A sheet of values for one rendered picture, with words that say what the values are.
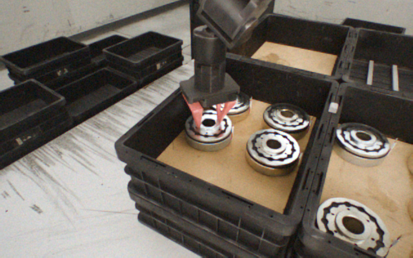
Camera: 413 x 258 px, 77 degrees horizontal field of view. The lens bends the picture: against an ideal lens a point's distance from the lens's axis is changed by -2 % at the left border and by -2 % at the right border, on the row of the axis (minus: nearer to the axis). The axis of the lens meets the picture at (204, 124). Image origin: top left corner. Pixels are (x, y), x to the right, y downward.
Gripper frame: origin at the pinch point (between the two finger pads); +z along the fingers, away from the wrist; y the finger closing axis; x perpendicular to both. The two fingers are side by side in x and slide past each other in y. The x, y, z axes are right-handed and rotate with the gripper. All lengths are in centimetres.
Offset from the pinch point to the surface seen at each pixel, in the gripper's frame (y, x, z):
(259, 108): -15.9, -4.9, 4.3
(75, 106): 41, -95, 51
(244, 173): -2.3, 12.7, 3.8
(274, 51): -39, -33, 5
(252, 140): -6.5, 7.8, 1.1
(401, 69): -70, -6, 5
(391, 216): -20.6, 30.0, 3.5
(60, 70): 44, -113, 37
